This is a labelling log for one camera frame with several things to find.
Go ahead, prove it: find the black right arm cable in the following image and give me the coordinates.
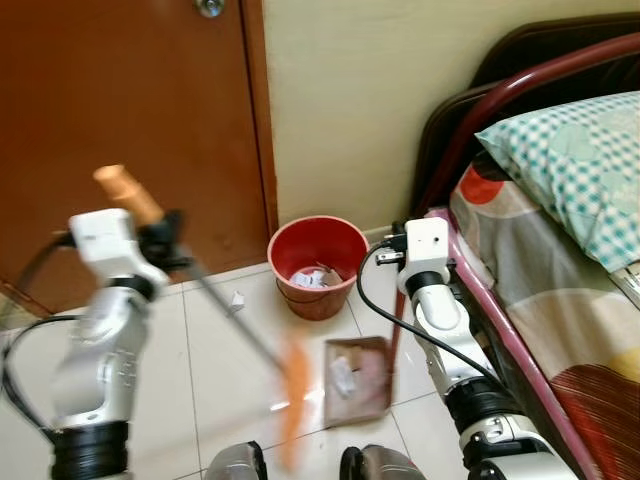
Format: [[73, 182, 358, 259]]
[[357, 244, 503, 385]]

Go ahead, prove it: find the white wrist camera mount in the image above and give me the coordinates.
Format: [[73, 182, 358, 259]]
[[68, 209, 167, 293], [378, 216, 453, 293]]

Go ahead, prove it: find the orange broom with grey rod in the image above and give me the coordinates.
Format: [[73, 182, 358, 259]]
[[93, 164, 314, 473]]

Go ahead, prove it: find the white paper trash in bucket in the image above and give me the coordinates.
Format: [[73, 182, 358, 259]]
[[292, 264, 344, 292]]

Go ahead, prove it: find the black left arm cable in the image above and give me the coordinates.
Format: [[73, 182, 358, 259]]
[[0, 232, 83, 443]]

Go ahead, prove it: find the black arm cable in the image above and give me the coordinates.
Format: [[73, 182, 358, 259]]
[[357, 244, 503, 385], [0, 232, 83, 443]]

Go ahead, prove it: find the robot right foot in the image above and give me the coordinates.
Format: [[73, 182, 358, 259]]
[[338, 444, 429, 480]]

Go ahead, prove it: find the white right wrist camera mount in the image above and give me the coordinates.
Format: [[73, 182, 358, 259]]
[[378, 216, 453, 293]]

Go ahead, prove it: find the pinkish brown dustpan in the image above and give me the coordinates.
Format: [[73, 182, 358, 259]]
[[321, 250, 413, 428]]

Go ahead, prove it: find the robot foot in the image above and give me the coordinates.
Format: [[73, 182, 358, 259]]
[[204, 440, 268, 480], [338, 444, 429, 480]]

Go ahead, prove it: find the green checked pillow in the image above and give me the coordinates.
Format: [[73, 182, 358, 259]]
[[474, 91, 640, 275]]

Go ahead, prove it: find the dark red metal bed frame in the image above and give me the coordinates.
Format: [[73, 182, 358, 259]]
[[408, 12, 640, 480]]

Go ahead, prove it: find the brown wooden door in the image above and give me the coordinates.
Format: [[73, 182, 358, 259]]
[[0, 0, 280, 315]]

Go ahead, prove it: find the red white printed book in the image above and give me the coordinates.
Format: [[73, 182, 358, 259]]
[[608, 262, 640, 309]]

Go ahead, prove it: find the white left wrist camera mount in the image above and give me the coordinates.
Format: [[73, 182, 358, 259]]
[[68, 209, 167, 293]]

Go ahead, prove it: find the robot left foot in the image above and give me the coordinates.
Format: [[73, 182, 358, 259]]
[[204, 440, 268, 480]]

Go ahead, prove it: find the patterned grey orange bedsheet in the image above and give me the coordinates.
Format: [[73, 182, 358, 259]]
[[449, 165, 640, 480]]

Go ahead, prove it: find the red plastic bucket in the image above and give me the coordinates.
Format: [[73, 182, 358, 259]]
[[267, 215, 370, 322]]

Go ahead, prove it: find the crumpled white paper trash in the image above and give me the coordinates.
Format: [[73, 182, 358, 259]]
[[330, 356, 361, 399]]

